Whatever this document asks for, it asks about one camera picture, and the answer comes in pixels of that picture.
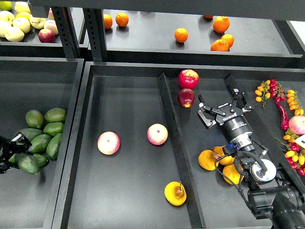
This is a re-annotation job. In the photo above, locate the orange on shelf centre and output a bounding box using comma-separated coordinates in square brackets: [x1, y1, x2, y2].
[174, 28, 189, 43]

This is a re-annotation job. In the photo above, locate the black centre tray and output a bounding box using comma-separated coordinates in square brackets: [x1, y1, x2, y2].
[51, 61, 305, 229]

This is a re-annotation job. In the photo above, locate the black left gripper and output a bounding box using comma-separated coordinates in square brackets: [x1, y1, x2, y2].
[0, 132, 32, 174]

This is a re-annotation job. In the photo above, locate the black upper shelf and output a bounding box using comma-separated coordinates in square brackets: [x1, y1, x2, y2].
[80, 9, 305, 69]

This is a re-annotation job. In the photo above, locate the pink apple left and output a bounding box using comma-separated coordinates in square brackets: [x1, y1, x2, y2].
[97, 131, 120, 155]

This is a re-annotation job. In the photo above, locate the yellow pear pile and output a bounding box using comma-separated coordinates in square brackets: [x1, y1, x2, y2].
[223, 164, 241, 185]
[212, 146, 234, 166]

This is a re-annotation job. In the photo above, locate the orange on shelf right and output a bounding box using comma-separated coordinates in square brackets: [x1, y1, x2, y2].
[221, 34, 235, 48]

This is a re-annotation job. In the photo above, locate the pink apple centre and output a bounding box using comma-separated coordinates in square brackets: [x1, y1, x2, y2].
[147, 123, 168, 146]

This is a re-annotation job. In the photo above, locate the pink apple right edge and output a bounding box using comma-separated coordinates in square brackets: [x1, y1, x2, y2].
[289, 115, 305, 135]

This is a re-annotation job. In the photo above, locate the dark green avocado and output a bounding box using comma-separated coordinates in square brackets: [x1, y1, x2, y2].
[15, 153, 40, 175]

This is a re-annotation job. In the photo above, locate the red apple on shelf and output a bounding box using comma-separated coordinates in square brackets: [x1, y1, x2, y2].
[38, 29, 56, 43]

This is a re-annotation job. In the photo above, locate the yellow pear lower pile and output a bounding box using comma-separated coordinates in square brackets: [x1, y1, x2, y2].
[223, 164, 241, 185]

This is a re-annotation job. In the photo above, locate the cherry tomato vine upper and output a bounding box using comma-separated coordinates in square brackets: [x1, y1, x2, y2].
[254, 79, 285, 109]

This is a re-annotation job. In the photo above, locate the pink apple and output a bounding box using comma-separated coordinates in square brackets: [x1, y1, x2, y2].
[97, 131, 120, 155]
[147, 123, 168, 146]

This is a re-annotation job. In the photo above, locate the orange on shelf left edge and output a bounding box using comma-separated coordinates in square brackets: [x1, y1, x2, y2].
[103, 14, 113, 30]

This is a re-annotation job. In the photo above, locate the yellow cherry tomato vine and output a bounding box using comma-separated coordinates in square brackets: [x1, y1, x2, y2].
[286, 90, 305, 116]

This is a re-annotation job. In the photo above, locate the green avocado pile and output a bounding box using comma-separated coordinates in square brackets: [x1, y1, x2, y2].
[15, 107, 66, 167]

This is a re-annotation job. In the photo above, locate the orange on shelf front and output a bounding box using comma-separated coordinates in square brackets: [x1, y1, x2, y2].
[210, 39, 230, 52]

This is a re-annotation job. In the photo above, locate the dark red apple lower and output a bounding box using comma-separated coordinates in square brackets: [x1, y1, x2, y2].
[177, 88, 195, 108]

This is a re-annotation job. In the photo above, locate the yellow pear upper pile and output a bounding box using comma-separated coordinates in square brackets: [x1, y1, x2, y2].
[212, 146, 234, 166]

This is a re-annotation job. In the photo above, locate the cherry tomato cluster lower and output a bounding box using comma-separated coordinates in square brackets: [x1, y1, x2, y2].
[276, 128, 305, 177]

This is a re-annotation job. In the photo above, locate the red chili pepper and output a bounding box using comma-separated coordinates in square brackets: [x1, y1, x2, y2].
[275, 97, 289, 130]

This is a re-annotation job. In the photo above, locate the large orange on shelf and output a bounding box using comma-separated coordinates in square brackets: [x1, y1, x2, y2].
[213, 16, 230, 33]

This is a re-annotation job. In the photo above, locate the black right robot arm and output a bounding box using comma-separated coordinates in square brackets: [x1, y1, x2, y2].
[197, 80, 305, 229]

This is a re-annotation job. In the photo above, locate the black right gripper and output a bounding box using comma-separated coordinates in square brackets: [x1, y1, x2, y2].
[197, 83, 253, 145]

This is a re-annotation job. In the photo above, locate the yellow pear with stem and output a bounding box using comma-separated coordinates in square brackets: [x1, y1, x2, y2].
[164, 181, 187, 206]

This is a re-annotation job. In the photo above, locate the yellow pear far left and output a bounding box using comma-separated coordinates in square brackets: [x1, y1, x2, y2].
[198, 150, 219, 171]

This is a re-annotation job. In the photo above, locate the red apple upper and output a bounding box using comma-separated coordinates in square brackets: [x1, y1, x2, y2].
[178, 69, 199, 89]

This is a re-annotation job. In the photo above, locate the pale yellow apple front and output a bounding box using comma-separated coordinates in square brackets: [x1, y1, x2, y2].
[4, 27, 25, 42]

